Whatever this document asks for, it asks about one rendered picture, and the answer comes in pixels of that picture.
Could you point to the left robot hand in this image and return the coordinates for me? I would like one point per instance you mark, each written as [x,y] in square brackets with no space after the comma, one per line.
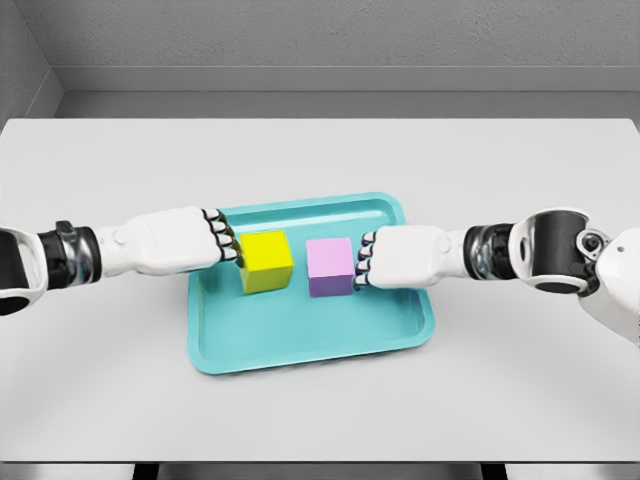
[175,240]

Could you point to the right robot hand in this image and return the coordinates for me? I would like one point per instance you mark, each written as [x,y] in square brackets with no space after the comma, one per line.
[405,257]

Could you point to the pink cube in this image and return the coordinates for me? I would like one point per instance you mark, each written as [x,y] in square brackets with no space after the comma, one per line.
[330,265]

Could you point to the yellow cube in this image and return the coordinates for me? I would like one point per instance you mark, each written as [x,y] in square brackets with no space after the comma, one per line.
[265,260]

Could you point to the teal tray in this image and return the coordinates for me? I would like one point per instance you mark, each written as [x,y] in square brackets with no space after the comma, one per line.
[310,320]

